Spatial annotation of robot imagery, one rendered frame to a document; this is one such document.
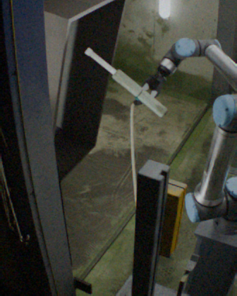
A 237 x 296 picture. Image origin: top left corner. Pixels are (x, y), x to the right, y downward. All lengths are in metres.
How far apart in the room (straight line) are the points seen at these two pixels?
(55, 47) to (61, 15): 0.17
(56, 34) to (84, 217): 1.54
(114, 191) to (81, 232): 0.48
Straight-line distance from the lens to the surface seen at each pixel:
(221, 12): 3.93
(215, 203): 1.98
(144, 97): 2.05
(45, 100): 1.37
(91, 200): 3.20
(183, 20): 4.09
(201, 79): 4.27
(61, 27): 1.93
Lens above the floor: 2.28
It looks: 36 degrees down
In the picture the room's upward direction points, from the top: straight up
